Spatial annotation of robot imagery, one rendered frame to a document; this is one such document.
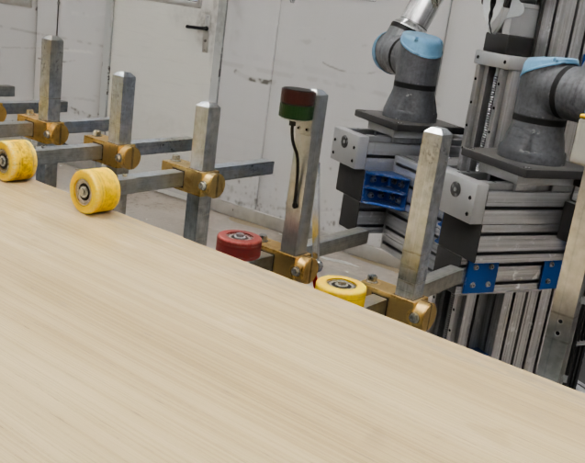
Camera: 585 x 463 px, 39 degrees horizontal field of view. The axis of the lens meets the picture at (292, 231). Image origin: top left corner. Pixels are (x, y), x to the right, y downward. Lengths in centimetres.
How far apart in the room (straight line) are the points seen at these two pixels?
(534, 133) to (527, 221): 20
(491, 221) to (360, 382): 91
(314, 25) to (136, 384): 377
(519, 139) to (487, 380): 92
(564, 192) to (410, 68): 57
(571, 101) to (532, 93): 11
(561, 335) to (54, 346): 72
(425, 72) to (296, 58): 241
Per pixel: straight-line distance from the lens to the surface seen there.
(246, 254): 142
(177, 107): 516
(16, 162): 168
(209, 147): 162
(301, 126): 145
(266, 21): 474
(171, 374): 94
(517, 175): 181
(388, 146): 223
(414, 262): 136
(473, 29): 415
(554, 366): 130
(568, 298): 126
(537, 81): 187
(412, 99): 226
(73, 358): 97
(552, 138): 189
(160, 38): 524
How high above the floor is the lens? 133
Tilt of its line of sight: 16 degrees down
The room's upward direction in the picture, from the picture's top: 8 degrees clockwise
